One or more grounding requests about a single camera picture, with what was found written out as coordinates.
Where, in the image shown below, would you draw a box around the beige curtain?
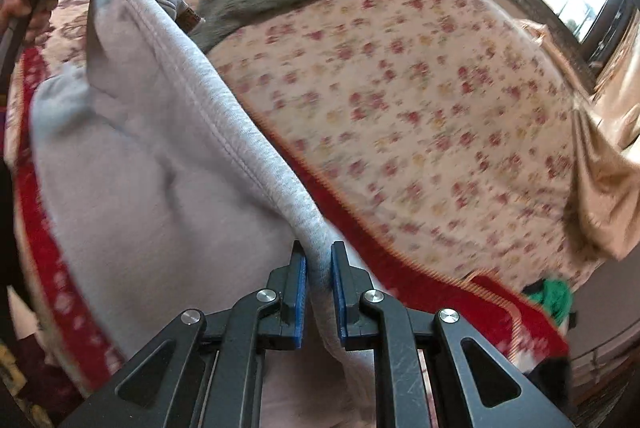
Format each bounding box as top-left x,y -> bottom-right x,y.
518,14 -> 639,260

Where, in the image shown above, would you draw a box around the red floral plush blanket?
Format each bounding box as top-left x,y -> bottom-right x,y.
3,0 -> 572,409

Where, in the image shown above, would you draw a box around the person's left hand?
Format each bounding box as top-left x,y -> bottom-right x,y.
0,0 -> 58,44

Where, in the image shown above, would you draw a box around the green cloth item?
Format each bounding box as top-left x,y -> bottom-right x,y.
522,278 -> 573,326

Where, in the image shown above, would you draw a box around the small-flower pink bedsheet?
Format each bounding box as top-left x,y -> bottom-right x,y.
208,0 -> 604,289

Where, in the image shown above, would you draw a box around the light grey sweatpants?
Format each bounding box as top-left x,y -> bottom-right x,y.
29,0 -> 375,427

